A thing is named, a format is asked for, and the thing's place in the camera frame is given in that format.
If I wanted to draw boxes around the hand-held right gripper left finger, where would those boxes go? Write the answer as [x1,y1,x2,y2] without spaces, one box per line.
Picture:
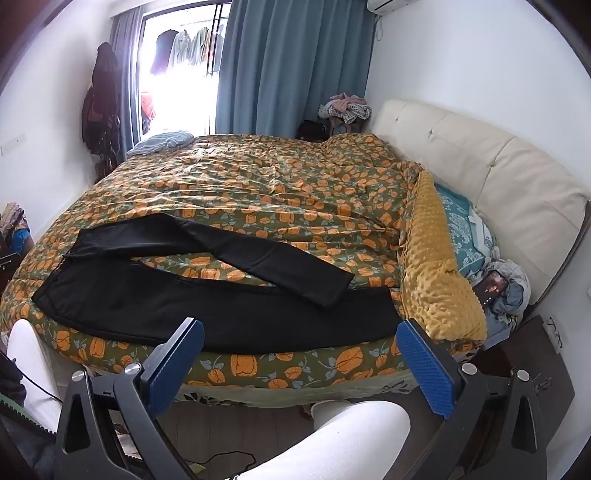
[55,318,206,480]

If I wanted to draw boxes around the blue striped cloth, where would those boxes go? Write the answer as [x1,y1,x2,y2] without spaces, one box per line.
[127,130,195,155]

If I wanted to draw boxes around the red cloth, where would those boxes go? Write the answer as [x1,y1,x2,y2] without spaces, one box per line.
[141,91,156,134]

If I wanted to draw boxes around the green orange floral quilt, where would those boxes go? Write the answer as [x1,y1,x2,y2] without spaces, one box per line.
[0,133,467,398]

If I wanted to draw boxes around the dark hanging garment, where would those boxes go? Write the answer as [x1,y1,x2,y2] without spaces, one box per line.
[150,29,179,76]

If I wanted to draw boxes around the person's leg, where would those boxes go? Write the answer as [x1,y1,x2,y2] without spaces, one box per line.
[240,399,411,480]
[7,318,64,416]

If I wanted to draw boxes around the narrow blue curtain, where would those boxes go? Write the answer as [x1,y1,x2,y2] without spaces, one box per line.
[110,8,146,162]

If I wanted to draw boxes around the yellow dotted blanket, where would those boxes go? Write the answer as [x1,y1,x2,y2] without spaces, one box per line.
[399,170,489,342]

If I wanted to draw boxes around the person's left leg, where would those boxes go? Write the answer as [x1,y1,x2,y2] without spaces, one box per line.
[7,318,64,416]

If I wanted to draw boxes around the green hanging shirt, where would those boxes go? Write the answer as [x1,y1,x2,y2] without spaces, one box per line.
[191,27,212,65]
[171,28,194,68]

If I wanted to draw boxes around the black pants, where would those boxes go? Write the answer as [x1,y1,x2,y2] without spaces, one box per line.
[34,213,402,352]

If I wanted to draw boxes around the black smartphone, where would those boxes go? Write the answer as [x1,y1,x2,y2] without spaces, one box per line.
[473,271,510,309]

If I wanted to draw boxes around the pink grey clothes pile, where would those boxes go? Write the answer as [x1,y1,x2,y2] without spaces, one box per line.
[318,92,372,125]

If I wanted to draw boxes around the black framed balcony door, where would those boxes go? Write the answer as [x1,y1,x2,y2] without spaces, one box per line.
[137,0,232,139]

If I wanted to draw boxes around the person's dark jacket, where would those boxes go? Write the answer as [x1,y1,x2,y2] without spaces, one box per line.
[0,351,61,480]

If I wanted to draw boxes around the colourful clothes pile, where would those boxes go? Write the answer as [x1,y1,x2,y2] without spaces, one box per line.
[0,200,33,259]

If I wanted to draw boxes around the grey blue clothes heap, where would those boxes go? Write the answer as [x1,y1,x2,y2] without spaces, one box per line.
[466,258,532,340]

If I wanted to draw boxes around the cream padded headboard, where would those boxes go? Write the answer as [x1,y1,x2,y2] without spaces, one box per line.
[372,98,591,305]

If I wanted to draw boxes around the wide blue curtain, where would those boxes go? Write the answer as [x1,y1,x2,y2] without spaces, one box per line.
[216,0,377,139]

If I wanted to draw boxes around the dark coats on wall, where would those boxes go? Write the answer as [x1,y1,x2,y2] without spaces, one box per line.
[82,42,122,178]

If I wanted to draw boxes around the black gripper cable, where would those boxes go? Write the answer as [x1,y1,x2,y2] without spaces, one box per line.
[16,362,62,403]

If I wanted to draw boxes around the teal patterned pillow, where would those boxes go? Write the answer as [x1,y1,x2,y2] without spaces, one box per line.
[434,184,499,278]

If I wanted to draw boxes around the person's right leg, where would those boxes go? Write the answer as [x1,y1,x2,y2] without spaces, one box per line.
[240,399,411,480]

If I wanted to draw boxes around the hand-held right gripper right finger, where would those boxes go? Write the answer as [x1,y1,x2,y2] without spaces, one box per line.
[396,318,548,480]

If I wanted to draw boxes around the black bag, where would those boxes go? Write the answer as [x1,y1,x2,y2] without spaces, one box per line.
[296,119,333,141]

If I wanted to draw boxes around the dark wooden nightstand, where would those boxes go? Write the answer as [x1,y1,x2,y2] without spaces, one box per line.
[480,314,575,416]

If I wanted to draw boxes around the black floor cable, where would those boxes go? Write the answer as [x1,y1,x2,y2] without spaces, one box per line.
[191,450,257,472]

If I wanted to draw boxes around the white air conditioner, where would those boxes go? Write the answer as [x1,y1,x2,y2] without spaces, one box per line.
[367,0,409,14]

